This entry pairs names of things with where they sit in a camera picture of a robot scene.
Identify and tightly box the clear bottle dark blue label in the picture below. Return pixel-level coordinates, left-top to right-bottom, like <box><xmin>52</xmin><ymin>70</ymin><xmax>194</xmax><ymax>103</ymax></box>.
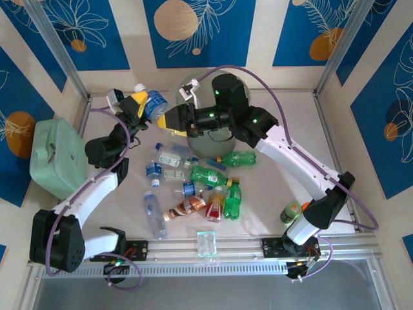
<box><xmin>173</xmin><ymin>180</ymin><xmax>214</xmax><ymax>198</ymax></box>

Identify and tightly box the aluminium frame post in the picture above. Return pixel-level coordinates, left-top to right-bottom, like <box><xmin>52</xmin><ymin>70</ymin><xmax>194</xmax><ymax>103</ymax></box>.
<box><xmin>314</xmin><ymin>0</ymin><xmax>372</xmax><ymax>98</ymax></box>
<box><xmin>22</xmin><ymin>0</ymin><xmax>91</xmax><ymax>99</ymax></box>

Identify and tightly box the clear bottle blue cap green label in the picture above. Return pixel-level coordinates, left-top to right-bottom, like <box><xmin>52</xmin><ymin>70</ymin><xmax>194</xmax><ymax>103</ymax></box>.
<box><xmin>154</xmin><ymin>141</ymin><xmax>194</xmax><ymax>169</ymax></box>

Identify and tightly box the brown label drink bottle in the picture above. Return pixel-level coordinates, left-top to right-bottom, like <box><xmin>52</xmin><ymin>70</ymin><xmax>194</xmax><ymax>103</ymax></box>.
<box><xmin>162</xmin><ymin>194</ymin><xmax>207</xmax><ymax>222</ymax></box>

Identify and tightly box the green plastic bottle yellow cap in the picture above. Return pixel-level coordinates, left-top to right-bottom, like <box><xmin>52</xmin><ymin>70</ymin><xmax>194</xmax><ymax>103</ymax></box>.
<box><xmin>216</xmin><ymin>150</ymin><xmax>258</xmax><ymax>169</ymax></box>
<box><xmin>189</xmin><ymin>165</ymin><xmax>234</xmax><ymax>188</ymax></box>
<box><xmin>223</xmin><ymin>176</ymin><xmax>243</xmax><ymax>222</ymax></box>

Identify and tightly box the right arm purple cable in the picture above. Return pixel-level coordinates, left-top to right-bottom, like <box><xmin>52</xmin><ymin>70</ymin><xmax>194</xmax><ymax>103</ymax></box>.
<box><xmin>196</xmin><ymin>65</ymin><xmax>379</xmax><ymax>284</ymax></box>

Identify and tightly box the green jar green lid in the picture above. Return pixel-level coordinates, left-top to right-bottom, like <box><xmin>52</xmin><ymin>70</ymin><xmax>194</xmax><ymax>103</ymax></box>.
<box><xmin>279</xmin><ymin>201</ymin><xmax>303</xmax><ymax>224</ymax></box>

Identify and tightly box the slotted grey cable duct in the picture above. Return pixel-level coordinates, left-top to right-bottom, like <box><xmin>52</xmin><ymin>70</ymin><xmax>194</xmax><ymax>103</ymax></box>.
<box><xmin>41</xmin><ymin>260</ymin><xmax>290</xmax><ymax>279</ymax></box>

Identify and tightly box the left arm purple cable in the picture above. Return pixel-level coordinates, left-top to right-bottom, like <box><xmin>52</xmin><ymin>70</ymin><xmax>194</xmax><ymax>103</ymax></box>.
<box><xmin>45</xmin><ymin>106</ymin><xmax>143</xmax><ymax>291</ymax></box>

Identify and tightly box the mint green zip case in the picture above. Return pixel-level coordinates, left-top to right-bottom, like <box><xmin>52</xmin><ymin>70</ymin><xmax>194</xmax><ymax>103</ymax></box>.
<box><xmin>29</xmin><ymin>118</ymin><xmax>88</xmax><ymax>200</ymax></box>

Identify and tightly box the tall clear plastic bottle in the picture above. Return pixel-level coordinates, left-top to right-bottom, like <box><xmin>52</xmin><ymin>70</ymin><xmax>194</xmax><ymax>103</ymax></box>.
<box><xmin>143</xmin><ymin>190</ymin><xmax>168</xmax><ymax>240</ymax></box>

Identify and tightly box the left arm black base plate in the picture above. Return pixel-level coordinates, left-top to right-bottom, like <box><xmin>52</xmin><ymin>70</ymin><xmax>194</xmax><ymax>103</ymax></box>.
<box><xmin>89</xmin><ymin>239</ymin><xmax>150</xmax><ymax>262</ymax></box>

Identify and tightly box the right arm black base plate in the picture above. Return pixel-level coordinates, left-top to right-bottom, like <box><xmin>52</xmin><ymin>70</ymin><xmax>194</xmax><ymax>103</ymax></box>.
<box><xmin>261</xmin><ymin>237</ymin><xmax>320</xmax><ymax>259</ymax></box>

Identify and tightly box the aluminium mounting rail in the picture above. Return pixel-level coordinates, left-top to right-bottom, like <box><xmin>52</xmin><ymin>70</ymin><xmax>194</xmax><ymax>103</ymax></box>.
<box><xmin>27</xmin><ymin>237</ymin><xmax>378</xmax><ymax>264</ymax></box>

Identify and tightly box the clear bottle blue label white cap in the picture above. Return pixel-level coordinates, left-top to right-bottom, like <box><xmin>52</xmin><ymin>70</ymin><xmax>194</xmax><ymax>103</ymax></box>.
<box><xmin>134</xmin><ymin>83</ymin><xmax>169</xmax><ymax>121</ymax></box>

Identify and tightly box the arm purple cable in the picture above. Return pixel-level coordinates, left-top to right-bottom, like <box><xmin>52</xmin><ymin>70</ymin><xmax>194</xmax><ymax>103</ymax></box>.
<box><xmin>196</xmin><ymin>65</ymin><xmax>379</xmax><ymax>284</ymax></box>
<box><xmin>45</xmin><ymin>106</ymin><xmax>143</xmax><ymax>291</ymax></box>

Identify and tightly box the crushed clear bottle light-blue label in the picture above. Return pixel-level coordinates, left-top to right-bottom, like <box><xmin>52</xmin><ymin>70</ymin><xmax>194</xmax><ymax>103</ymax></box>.
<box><xmin>170</xmin><ymin>143</ymin><xmax>192</xmax><ymax>158</ymax></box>

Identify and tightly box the small clear plastic box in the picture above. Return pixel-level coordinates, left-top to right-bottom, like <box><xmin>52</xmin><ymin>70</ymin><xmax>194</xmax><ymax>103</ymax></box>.
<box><xmin>196</xmin><ymin>230</ymin><xmax>217</xmax><ymax>258</ymax></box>

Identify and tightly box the short clear bottle blue label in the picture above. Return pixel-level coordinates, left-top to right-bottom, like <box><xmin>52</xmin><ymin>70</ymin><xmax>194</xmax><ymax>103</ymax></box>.
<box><xmin>145</xmin><ymin>161</ymin><xmax>164</xmax><ymax>189</ymax></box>

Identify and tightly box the grey-green mesh bin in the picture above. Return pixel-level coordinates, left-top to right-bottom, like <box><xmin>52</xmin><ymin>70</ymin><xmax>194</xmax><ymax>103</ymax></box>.
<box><xmin>174</xmin><ymin>67</ymin><xmax>252</xmax><ymax>160</ymax></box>

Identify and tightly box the red label drink bottle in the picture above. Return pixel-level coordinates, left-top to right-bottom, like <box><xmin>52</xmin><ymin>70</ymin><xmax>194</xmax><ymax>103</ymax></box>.
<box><xmin>205</xmin><ymin>186</ymin><xmax>226</xmax><ymax>223</ymax></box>

